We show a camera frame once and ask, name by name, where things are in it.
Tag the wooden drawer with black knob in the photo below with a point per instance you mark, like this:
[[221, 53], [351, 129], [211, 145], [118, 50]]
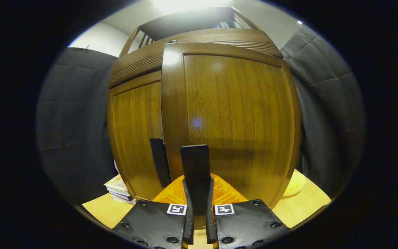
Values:
[[133, 67]]

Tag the wooden double-door shoe cabinet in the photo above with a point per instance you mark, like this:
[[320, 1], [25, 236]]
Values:
[[136, 62]]

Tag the black backdrop cloth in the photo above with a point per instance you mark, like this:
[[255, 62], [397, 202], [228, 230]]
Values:
[[74, 121]]

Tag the yellow round sponge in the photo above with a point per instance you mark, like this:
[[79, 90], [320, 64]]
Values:
[[294, 183]]

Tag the large ceiling light panel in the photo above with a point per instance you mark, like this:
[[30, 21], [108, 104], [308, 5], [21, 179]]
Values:
[[185, 4]]

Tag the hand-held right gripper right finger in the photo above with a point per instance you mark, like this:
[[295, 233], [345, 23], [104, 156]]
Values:
[[210, 224]]

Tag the wooden shoe cabinet door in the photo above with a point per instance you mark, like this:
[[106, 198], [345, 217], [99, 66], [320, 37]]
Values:
[[133, 131], [233, 114]]

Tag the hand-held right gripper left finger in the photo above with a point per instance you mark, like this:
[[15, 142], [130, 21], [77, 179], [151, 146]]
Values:
[[188, 221]]

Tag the stack of books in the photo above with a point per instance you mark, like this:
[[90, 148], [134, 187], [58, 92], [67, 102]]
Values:
[[119, 190]]

